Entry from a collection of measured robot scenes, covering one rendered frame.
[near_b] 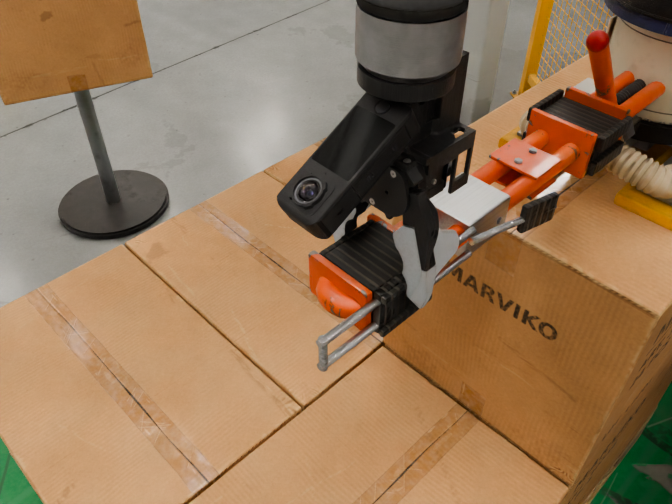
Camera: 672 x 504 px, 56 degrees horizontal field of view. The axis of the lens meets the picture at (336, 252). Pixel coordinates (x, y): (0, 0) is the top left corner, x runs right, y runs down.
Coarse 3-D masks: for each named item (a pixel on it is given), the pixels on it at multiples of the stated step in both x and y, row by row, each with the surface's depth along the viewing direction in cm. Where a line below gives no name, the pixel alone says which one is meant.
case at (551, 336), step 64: (576, 64) 116; (512, 128) 100; (576, 192) 88; (512, 256) 84; (576, 256) 78; (640, 256) 78; (448, 320) 101; (512, 320) 90; (576, 320) 81; (640, 320) 73; (448, 384) 110; (512, 384) 97; (576, 384) 86; (640, 384) 95; (576, 448) 93
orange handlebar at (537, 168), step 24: (624, 72) 85; (648, 96) 80; (528, 144) 71; (480, 168) 69; (504, 168) 69; (528, 168) 68; (552, 168) 68; (504, 192) 65; (528, 192) 67; (336, 288) 55; (336, 312) 55
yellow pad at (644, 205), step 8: (656, 160) 91; (664, 160) 90; (624, 192) 85; (632, 192) 85; (640, 192) 85; (616, 200) 86; (624, 200) 85; (632, 200) 84; (640, 200) 84; (648, 200) 84; (656, 200) 84; (664, 200) 83; (632, 208) 84; (640, 208) 83; (648, 208) 83; (656, 208) 82; (664, 208) 82; (648, 216) 83; (656, 216) 82; (664, 216) 82; (664, 224) 82
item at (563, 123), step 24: (552, 96) 77; (576, 96) 77; (528, 120) 76; (552, 120) 73; (576, 120) 74; (600, 120) 74; (624, 120) 73; (552, 144) 74; (576, 144) 72; (600, 144) 70; (576, 168) 73; (600, 168) 74
